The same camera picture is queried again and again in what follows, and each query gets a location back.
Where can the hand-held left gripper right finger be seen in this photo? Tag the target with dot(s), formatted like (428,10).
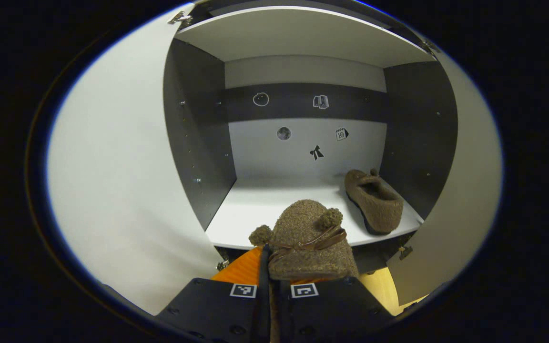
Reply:
(336,309)

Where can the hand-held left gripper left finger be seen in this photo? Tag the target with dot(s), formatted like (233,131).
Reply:
(208,309)

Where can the metal door hinge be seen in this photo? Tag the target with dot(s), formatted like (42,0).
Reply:
(431,46)
(222,265)
(405,252)
(180,18)

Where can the brown fuzzy shoe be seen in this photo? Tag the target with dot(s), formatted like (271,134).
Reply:
(384,207)
(303,224)

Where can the white cabinet door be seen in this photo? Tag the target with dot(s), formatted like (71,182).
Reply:
(455,214)
(122,166)

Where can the white cabinet shelf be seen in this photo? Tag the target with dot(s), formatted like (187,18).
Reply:
(265,209)
(303,38)

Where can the white and grey shoe cabinet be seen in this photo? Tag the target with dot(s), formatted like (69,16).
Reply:
(265,152)

